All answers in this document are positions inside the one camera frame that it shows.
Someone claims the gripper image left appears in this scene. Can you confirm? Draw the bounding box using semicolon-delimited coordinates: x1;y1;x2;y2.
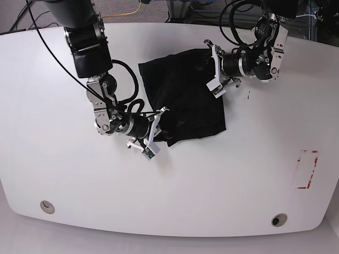
124;106;169;150

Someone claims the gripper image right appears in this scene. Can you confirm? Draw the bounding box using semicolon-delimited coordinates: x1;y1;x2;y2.
204;39;243;89

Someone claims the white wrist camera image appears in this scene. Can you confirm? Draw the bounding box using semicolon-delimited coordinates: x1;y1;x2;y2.
141;143;160;160
207;78;226;98

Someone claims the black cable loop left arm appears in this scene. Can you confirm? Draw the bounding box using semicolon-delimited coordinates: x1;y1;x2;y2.
219;0;265;50

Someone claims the right table grommet hole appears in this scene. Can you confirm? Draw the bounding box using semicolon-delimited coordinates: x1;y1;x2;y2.
271;213;288;227

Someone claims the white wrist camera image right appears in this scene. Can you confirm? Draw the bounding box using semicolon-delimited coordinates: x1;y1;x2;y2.
207;78;226;98

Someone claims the yellow cable on floor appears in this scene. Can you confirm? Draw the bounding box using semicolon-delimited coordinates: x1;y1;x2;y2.
102;1;142;20

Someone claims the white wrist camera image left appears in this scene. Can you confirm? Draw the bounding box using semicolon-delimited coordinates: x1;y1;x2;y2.
141;143;160;160

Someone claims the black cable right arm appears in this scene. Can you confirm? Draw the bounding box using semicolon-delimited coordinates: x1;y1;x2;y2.
111;59;145;117

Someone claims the left table grommet hole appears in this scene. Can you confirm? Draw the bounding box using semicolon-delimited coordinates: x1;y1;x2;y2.
40;201;55;214

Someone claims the aluminium frame stand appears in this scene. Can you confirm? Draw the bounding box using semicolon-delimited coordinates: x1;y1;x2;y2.
166;1;191;23

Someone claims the red tape rectangle marking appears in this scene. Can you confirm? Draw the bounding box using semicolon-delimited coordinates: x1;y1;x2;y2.
295;150;319;189

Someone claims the black t-shirt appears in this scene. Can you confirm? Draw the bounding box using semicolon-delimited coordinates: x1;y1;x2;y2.
138;49;226;147

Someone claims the table grommet hole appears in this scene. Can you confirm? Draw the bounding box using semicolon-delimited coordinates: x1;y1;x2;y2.
271;213;288;227
40;201;55;214

